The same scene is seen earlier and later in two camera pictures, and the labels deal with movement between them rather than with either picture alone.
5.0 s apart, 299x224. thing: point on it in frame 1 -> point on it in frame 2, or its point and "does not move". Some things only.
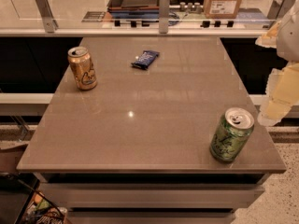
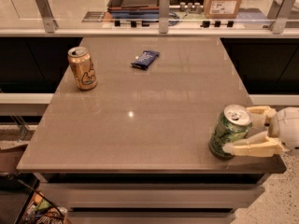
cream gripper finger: [281, 94] -> [260, 145]
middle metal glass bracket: [163, 11] does not move
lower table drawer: [151, 217] does not move
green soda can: [231, 133] does not move
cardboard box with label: [223, 1] does not move
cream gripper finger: [270, 38] -> [264, 116]
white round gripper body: [290, 36] -> [288, 130]
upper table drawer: [153, 194] does not move
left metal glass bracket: [50, 23] does not move
